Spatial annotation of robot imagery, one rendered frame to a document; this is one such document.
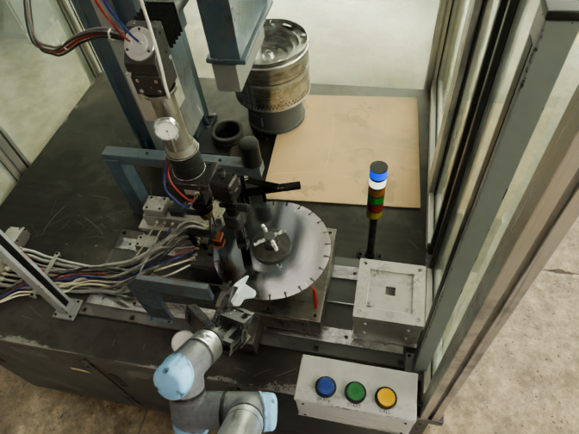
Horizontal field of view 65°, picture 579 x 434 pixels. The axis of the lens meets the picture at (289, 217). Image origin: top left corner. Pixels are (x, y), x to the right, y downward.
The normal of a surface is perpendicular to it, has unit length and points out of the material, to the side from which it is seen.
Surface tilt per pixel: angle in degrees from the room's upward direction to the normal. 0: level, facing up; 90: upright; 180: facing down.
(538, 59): 90
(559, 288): 0
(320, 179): 0
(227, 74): 90
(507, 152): 90
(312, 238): 0
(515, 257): 90
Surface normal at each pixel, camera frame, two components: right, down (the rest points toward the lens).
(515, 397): -0.08, -0.61
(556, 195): -0.20, 0.79
